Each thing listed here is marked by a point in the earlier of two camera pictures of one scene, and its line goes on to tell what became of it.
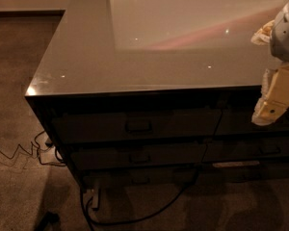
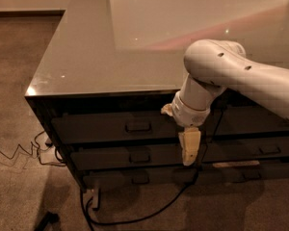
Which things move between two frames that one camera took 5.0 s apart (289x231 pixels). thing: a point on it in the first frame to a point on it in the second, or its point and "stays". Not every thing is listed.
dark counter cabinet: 148,86 stays
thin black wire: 32,152 stays
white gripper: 285,36 to 189,115
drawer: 250,149 stays
